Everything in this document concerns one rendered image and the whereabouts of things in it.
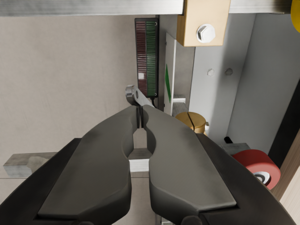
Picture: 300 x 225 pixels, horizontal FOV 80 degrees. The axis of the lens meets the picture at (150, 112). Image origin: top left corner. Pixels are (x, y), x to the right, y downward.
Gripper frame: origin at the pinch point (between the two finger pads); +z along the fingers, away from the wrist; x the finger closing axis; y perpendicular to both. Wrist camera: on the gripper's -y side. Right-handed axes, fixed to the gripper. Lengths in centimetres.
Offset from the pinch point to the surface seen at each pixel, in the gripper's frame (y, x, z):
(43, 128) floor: 66, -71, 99
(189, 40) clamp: -2.7, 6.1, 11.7
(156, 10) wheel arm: -5.8, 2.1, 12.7
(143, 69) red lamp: 5.4, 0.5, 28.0
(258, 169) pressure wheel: 15.2, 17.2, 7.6
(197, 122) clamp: 9.6, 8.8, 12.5
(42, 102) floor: 46, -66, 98
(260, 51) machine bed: 2.6, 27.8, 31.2
